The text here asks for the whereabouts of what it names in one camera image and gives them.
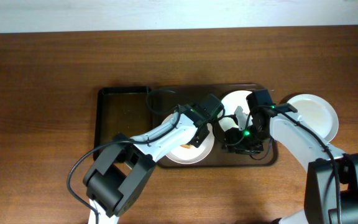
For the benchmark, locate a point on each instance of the small black tray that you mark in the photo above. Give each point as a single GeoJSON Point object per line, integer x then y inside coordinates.
{"type": "Point", "coordinates": [121, 109]}

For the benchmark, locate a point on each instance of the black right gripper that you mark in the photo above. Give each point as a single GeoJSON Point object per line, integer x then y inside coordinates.
{"type": "Point", "coordinates": [239, 142]}

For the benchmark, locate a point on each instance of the grey-white plate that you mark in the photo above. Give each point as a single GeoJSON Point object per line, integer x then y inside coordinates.
{"type": "Point", "coordinates": [318, 114]}

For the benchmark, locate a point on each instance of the cream dirty plate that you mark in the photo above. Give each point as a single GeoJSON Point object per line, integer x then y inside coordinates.
{"type": "Point", "coordinates": [236, 110]}

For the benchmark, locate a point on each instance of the pink-white plate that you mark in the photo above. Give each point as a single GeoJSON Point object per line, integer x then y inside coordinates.
{"type": "Point", "coordinates": [193, 155]}

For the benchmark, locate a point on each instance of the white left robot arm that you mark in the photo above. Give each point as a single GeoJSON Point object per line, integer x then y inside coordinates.
{"type": "Point", "coordinates": [120, 173]}

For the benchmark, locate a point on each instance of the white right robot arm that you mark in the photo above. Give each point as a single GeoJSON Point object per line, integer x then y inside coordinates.
{"type": "Point", "coordinates": [331, 194]}

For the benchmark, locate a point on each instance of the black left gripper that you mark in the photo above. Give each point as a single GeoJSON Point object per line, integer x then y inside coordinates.
{"type": "Point", "coordinates": [201, 137]}

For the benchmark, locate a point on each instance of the green yellow sponge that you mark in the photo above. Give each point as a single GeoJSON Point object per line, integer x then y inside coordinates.
{"type": "Point", "coordinates": [187, 146]}

